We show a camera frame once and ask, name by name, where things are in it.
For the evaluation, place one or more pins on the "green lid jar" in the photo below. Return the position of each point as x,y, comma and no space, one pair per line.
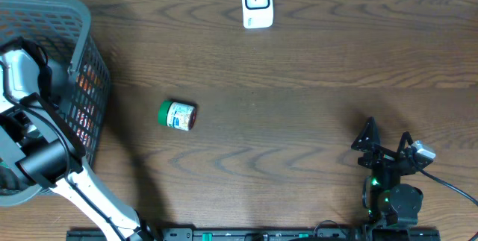
177,115

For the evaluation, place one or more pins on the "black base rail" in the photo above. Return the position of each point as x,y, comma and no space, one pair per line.
188,234

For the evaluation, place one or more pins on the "grey plastic mesh basket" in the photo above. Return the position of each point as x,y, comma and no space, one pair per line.
80,79

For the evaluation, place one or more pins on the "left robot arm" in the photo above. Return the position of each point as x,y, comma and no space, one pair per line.
41,149

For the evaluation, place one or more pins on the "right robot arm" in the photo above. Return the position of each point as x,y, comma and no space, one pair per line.
391,203

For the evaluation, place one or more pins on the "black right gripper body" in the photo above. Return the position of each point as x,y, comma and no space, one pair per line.
379,161

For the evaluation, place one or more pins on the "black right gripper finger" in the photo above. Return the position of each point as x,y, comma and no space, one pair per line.
405,142
368,138

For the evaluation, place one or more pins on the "white barcode scanner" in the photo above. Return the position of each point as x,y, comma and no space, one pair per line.
257,13

